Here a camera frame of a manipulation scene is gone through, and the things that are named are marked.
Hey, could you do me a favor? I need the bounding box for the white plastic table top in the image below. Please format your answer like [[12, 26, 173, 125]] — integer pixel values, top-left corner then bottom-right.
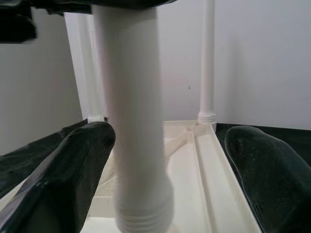
[[82, 118, 266, 233]]

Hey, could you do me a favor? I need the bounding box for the white plastic table leg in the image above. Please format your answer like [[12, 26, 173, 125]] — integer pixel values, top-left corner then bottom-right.
[[91, 4, 176, 233], [63, 12, 109, 123], [197, 0, 217, 126]]

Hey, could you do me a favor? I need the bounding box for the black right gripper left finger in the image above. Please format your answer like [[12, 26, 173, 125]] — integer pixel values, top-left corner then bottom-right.
[[0, 121, 116, 233]]

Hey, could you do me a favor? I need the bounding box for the black tablecloth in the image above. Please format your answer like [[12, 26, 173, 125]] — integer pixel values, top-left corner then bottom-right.
[[0, 120, 311, 199]]

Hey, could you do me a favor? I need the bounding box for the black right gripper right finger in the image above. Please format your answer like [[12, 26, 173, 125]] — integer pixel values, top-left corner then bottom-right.
[[224, 125, 311, 233]]

